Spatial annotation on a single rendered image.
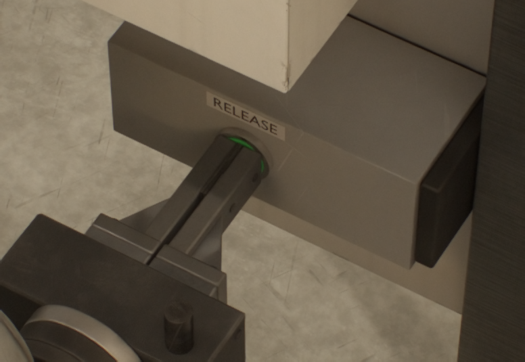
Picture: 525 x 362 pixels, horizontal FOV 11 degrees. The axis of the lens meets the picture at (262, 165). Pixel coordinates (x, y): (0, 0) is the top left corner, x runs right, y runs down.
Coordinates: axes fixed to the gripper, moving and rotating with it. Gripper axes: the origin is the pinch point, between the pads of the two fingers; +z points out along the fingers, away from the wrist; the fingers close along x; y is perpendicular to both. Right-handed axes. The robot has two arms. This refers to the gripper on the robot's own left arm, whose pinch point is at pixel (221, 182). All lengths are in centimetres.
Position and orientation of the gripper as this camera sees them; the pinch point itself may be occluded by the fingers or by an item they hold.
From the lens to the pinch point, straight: 148.2
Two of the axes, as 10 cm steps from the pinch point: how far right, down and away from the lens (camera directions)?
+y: 0.0, -6.1, -7.9
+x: -8.6, -4.0, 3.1
